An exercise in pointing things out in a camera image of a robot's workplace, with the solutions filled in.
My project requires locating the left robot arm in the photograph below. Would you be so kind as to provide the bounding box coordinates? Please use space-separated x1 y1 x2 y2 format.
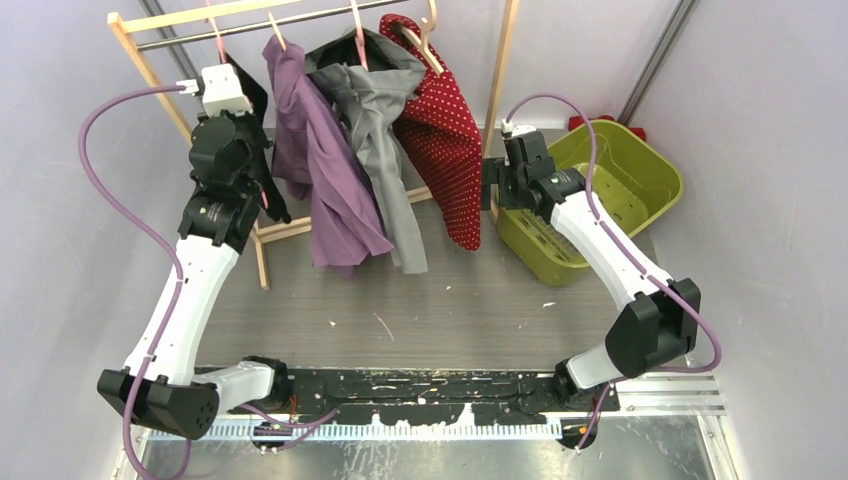
97 111 292 440

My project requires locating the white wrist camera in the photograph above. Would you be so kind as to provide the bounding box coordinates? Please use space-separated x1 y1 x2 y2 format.
501 119 537 139
177 63 254 118

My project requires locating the pink hanger of grey skirt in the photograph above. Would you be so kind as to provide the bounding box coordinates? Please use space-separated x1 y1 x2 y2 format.
349 0 368 71

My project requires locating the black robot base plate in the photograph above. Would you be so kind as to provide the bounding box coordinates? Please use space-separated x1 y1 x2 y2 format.
252 369 619 427

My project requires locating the metal corner rail left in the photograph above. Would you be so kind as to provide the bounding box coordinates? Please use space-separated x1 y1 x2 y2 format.
138 0 200 78

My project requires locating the metal corner rail right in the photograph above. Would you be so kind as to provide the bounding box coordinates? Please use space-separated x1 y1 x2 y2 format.
617 0 701 125

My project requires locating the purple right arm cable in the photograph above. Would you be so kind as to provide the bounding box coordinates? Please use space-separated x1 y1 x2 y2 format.
504 92 723 375

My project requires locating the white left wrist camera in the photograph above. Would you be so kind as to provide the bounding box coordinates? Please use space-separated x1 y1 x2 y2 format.
177 63 254 118

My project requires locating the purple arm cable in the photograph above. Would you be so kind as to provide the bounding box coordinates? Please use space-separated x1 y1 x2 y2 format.
504 92 723 375
78 83 203 480

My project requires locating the purple skirt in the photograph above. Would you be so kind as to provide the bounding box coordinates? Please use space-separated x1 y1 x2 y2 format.
262 35 393 278

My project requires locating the olive green plastic basket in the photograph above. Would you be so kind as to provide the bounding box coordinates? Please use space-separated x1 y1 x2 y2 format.
496 119 683 287

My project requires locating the black skirt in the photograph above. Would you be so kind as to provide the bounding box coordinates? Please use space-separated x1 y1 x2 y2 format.
225 54 292 224

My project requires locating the red polka dot skirt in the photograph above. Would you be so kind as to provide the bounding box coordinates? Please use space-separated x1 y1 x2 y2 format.
379 14 483 251

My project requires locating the grey skirt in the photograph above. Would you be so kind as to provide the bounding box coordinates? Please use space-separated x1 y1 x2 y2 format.
305 29 428 274

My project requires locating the wooden hanger of purple skirt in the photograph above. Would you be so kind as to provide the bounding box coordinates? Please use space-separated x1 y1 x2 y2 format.
266 12 287 52

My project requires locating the wooden clothes rack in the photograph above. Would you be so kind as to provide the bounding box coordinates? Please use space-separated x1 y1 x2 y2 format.
107 1 520 291

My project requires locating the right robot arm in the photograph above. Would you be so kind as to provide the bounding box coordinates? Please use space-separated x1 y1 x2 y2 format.
483 125 700 411

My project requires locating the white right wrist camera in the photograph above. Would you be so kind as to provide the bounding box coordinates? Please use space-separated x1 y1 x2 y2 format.
501 119 537 139

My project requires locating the pink wire hanger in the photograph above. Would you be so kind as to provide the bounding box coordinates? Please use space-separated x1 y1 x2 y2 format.
207 17 269 207

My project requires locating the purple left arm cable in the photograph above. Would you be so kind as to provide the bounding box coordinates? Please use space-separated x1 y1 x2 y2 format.
78 83 203 480

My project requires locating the wooden hanger of red skirt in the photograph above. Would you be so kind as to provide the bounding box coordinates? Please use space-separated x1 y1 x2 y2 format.
391 0 445 76

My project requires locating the metal corner rail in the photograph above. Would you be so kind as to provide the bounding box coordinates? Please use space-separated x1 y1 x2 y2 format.
617 0 701 125
138 0 200 78

